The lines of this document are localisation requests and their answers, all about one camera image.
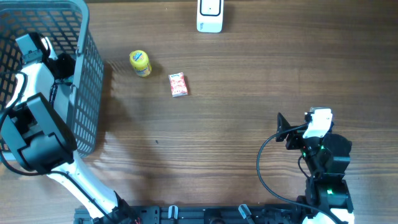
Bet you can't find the yellow lidded jar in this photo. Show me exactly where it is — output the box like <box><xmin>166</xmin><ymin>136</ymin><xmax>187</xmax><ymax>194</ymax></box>
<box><xmin>129</xmin><ymin>50</ymin><xmax>152</xmax><ymax>77</ymax></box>

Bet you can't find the red juice carton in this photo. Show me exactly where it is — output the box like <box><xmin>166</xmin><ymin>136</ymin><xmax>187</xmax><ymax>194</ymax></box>
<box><xmin>169</xmin><ymin>72</ymin><xmax>188</xmax><ymax>98</ymax></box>

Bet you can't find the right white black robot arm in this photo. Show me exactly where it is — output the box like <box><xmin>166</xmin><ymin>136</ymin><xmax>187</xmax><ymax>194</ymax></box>
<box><xmin>276</xmin><ymin>108</ymin><xmax>354</xmax><ymax>223</ymax></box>

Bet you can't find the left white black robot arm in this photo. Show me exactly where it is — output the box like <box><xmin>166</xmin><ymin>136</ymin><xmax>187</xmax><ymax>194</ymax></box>
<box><xmin>1</xmin><ymin>32</ymin><xmax>141</xmax><ymax>223</ymax></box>

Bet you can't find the white barcode scanner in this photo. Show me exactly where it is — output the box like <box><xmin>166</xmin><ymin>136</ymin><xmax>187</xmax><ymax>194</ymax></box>
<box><xmin>197</xmin><ymin>0</ymin><xmax>224</xmax><ymax>33</ymax></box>

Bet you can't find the grey plastic mesh basket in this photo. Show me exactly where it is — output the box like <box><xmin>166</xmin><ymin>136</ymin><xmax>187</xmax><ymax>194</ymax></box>
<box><xmin>1</xmin><ymin>0</ymin><xmax>104</xmax><ymax>158</ymax></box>

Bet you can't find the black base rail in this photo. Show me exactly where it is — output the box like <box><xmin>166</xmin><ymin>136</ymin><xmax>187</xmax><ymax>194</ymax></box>
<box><xmin>73</xmin><ymin>203</ymin><xmax>312</xmax><ymax>224</ymax></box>

